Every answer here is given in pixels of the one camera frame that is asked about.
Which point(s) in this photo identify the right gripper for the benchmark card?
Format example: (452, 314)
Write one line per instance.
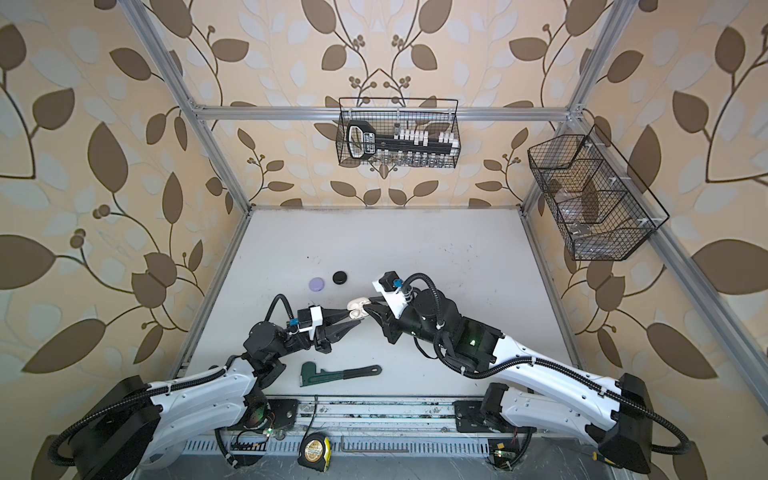
(387, 321)

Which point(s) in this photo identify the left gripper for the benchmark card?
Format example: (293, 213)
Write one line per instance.
(326, 336)

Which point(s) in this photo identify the white earbud case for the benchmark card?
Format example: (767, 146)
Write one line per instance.
(356, 308)

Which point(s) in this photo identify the purple earbud case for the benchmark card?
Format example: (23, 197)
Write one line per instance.
(316, 284)

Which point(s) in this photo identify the black round earbud case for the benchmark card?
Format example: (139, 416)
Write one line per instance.
(340, 277)

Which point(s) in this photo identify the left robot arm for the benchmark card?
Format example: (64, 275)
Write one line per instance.
(136, 420)

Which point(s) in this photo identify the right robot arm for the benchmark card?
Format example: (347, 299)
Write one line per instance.
(526, 389)

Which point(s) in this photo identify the green pipe wrench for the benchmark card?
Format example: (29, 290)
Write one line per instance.
(311, 375)

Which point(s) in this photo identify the yellow black tape measure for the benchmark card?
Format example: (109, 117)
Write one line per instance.
(315, 452)

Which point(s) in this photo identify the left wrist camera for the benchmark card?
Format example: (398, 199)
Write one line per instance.
(308, 320)

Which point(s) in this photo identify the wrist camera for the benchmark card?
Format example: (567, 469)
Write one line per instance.
(391, 287)
(308, 320)

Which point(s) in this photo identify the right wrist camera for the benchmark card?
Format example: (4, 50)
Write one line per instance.
(391, 287)

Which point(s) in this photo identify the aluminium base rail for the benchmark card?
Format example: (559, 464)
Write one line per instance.
(395, 426)

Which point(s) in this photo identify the back wire basket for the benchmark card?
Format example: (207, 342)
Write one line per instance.
(431, 113)

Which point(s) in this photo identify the side wire basket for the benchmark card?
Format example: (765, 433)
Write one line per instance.
(600, 204)

